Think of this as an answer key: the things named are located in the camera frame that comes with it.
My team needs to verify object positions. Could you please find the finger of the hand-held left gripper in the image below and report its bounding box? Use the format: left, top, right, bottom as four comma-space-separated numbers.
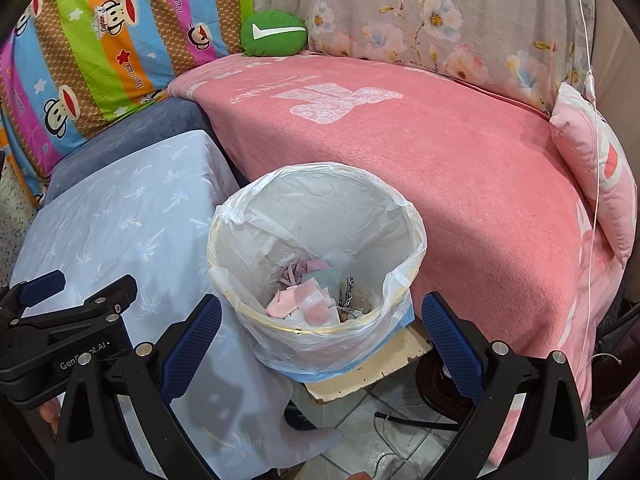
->
6, 274, 138, 330
0, 269, 67, 313

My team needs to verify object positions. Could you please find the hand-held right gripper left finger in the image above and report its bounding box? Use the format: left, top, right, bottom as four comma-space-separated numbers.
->
52, 294, 223, 480

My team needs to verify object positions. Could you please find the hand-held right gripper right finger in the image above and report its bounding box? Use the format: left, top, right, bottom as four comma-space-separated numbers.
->
420, 292, 590, 480

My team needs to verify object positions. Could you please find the pink scrunchie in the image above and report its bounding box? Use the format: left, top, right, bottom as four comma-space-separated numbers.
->
277, 262, 311, 286

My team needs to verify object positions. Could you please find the pale green packet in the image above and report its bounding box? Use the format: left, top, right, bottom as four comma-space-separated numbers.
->
312, 267, 343, 291

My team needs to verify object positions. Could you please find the trash bin with plastic liner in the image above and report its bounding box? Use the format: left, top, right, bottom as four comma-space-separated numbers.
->
206, 161, 428, 383

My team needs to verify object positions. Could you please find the person's left hand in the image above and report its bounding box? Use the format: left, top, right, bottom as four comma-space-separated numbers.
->
37, 394, 63, 436

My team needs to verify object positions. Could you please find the dark maroon object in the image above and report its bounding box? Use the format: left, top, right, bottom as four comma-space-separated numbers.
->
417, 350, 476, 416

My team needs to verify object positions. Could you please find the wooden board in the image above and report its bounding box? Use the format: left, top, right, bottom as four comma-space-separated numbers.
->
304, 320, 435, 406

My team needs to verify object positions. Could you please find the light blue tablecloth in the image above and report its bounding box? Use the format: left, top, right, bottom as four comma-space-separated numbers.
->
10, 130, 346, 480

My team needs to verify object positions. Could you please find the pink blanket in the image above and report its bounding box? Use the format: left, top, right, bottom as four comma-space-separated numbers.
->
166, 50, 626, 466

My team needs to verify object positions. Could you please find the pink quilted cloth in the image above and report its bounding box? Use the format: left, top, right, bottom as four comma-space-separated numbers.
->
585, 385, 640, 480

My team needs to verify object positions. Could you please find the blue-grey sofa cushion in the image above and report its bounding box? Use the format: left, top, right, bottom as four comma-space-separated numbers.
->
42, 96, 226, 206

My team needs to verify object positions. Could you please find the colourful monkey print pillow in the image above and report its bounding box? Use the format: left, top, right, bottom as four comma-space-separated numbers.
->
0, 0, 256, 196

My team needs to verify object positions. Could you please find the pink pillow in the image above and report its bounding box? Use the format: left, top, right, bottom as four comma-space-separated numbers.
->
550, 81, 638, 266

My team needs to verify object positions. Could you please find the green round cushion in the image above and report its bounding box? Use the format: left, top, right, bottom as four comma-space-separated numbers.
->
240, 8, 307, 57

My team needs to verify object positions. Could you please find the grey floral blanket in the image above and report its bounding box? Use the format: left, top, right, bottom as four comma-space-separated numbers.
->
247, 0, 596, 116

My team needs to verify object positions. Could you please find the black floor cable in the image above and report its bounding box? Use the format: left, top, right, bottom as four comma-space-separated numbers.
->
375, 410, 466, 433

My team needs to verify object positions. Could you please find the thin white cable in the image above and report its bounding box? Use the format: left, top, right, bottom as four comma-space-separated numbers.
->
570, 0, 608, 361

